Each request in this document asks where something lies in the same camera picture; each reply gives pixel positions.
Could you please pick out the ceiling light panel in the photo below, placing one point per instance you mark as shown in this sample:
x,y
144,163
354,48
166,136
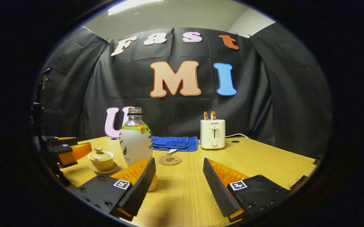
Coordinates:
x,y
131,5

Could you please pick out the toast slice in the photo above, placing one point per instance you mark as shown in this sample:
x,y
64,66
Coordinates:
x,y
213,115
206,115

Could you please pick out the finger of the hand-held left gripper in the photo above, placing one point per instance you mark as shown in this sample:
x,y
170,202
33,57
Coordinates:
x,y
55,140
74,151

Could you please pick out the cream teacup saucer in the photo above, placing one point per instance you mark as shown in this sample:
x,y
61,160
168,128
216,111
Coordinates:
x,y
112,168

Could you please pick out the plastic water bottle white label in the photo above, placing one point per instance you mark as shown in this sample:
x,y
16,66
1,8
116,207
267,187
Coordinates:
x,y
134,142

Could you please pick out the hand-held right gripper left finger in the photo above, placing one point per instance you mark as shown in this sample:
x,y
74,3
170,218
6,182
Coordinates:
x,y
144,186

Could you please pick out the cream teacup lid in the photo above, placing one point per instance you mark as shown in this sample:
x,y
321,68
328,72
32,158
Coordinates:
x,y
100,155

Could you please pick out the black backdrop cloth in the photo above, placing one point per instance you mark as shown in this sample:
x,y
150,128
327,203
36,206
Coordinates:
x,y
175,110

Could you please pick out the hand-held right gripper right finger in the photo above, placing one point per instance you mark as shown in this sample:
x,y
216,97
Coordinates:
x,y
215,186

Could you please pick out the round cork coaster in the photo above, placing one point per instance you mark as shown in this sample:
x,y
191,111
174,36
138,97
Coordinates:
x,y
169,160

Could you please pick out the cream toaster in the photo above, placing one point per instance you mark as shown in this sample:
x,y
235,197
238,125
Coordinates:
x,y
213,134

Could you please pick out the folded blue towel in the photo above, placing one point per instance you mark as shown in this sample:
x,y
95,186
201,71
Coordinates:
x,y
172,142

